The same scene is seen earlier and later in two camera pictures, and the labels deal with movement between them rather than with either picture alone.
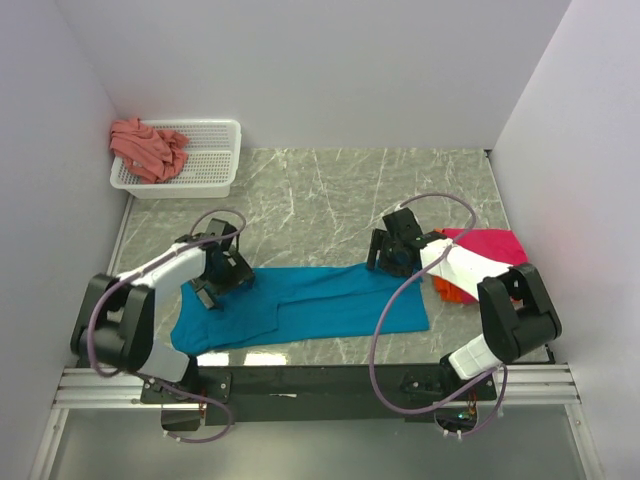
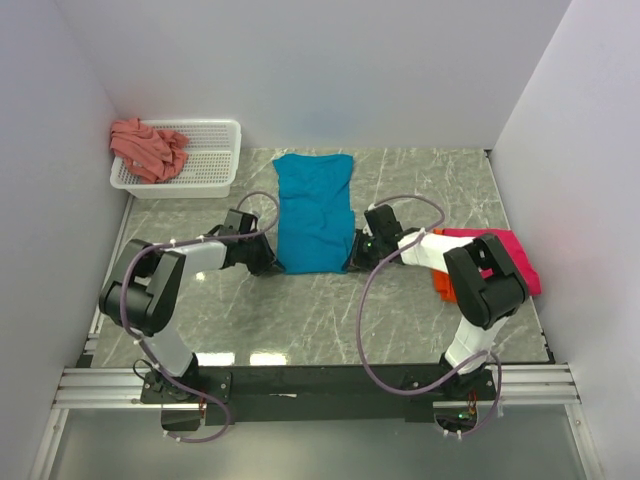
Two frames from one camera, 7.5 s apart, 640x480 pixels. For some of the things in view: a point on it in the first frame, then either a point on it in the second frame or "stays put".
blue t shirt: [285, 302] → [315, 219]
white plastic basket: [214, 149] stays put
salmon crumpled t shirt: [152, 155] stays put
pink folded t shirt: [498, 245] stays put
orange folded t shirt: [448, 291] stays put
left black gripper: [239, 273] → [268, 263]
